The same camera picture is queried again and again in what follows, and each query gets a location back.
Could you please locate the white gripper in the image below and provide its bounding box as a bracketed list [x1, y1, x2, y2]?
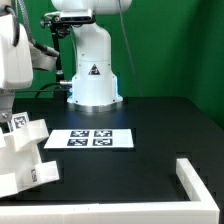
[0, 14, 33, 123]

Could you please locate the white chair back frame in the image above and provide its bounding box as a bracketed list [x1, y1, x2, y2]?
[0, 118, 50, 174]

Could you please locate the white chair seat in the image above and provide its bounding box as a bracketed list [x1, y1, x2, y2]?
[0, 147, 41, 198]

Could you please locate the white tagged cube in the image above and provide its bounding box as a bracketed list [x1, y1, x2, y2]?
[7, 112, 29, 132]

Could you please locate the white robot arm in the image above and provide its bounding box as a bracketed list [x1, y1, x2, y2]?
[0, 0, 132, 122]

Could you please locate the white U-shaped fence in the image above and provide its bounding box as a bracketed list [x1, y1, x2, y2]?
[0, 158, 220, 224]

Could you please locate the black cable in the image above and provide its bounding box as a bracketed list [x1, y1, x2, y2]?
[14, 82, 73, 102]

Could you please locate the black camera stand pole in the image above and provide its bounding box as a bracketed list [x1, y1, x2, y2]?
[40, 16, 70, 101]

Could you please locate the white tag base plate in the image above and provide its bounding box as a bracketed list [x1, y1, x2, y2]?
[44, 129, 134, 149]

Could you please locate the grey camera on stand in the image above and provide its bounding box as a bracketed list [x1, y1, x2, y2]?
[45, 9, 94, 24]

